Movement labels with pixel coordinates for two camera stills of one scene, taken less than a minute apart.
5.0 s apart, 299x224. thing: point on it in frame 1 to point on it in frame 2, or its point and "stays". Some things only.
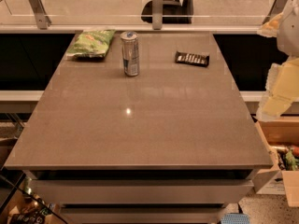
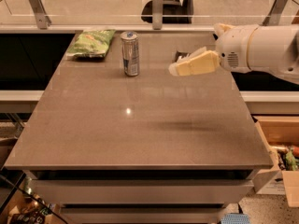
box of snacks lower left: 34,209 stays
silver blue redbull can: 130,49 stays
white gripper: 290,35 to 233,49
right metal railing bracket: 278,5 stays
